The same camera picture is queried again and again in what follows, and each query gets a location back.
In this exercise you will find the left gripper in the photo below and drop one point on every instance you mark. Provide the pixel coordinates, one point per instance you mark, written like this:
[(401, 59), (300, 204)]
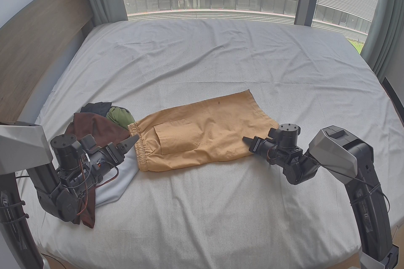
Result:
[(110, 155)]

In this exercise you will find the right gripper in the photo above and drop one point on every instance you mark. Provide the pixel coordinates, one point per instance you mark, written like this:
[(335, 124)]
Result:
[(263, 148)]

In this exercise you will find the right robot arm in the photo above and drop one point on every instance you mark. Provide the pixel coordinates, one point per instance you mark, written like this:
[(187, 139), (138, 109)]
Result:
[(363, 173)]

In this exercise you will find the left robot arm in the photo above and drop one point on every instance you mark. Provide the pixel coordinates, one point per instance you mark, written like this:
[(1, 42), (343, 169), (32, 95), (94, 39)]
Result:
[(47, 185)]

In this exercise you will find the bed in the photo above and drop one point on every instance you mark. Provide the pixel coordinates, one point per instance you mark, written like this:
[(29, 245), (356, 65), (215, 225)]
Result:
[(205, 53)]

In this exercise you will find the green garment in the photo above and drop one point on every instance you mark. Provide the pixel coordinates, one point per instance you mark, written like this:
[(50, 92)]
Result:
[(119, 116)]

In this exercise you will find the brown garment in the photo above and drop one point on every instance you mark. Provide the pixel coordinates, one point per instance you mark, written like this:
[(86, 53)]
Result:
[(101, 129)]

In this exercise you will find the pale grey garment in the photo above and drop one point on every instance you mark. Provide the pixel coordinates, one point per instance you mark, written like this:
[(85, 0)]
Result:
[(121, 179)]

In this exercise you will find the yellow shorts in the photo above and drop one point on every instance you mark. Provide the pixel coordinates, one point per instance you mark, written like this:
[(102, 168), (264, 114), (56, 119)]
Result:
[(214, 129)]

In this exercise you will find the dark blue garment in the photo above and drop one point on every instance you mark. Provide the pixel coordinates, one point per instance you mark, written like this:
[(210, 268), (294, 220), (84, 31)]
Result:
[(94, 108)]

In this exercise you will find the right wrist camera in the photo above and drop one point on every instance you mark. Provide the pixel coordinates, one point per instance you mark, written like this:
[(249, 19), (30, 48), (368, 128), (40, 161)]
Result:
[(273, 134)]

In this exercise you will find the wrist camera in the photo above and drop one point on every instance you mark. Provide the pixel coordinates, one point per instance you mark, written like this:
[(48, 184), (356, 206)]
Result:
[(89, 142), (273, 134)]

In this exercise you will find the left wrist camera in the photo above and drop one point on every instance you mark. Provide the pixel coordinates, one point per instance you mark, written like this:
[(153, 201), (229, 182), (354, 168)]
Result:
[(89, 142)]

